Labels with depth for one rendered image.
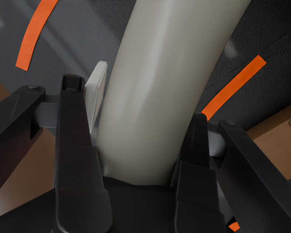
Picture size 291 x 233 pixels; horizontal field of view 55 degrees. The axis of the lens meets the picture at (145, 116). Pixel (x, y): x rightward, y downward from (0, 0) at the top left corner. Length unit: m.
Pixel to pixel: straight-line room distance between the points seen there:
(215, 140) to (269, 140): 0.99
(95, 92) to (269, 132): 1.00
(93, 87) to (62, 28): 0.92
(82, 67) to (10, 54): 0.27
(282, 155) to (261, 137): 0.12
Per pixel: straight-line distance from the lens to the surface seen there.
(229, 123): 0.16
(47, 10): 1.08
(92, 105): 0.16
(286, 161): 1.21
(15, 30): 1.14
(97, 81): 0.17
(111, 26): 1.04
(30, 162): 1.35
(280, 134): 1.14
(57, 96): 0.16
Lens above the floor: 1.03
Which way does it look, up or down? 67 degrees down
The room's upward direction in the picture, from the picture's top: 175 degrees counter-clockwise
